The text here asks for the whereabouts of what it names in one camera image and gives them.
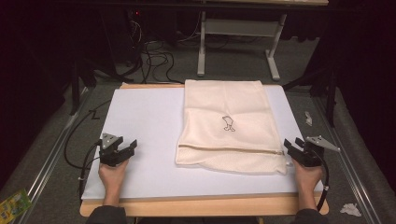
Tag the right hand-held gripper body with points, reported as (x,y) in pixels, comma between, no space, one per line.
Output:
(311,155)

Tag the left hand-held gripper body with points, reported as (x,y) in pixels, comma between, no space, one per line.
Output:
(109,155)

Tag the cream mesh laundry bag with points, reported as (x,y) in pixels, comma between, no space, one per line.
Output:
(230,124)

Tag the person's left hand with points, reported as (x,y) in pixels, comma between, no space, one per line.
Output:
(112,179)

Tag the person's right hand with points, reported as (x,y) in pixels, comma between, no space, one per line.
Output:
(307,180)

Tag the small white paper scrap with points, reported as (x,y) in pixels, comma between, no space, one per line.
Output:
(308,118)

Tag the white table mat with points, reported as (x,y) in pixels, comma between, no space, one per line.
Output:
(149,118)

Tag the black metal stand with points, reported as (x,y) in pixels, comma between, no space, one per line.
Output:
(74,90)
(332,99)

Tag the crumpled white paper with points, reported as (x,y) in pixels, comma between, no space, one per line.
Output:
(350,210)

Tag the green printed packet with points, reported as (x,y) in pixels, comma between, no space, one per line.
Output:
(14,207)

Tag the metal floor rail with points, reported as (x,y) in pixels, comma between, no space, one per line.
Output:
(49,158)
(345,161)

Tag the white desk frame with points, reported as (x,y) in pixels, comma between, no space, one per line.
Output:
(239,27)

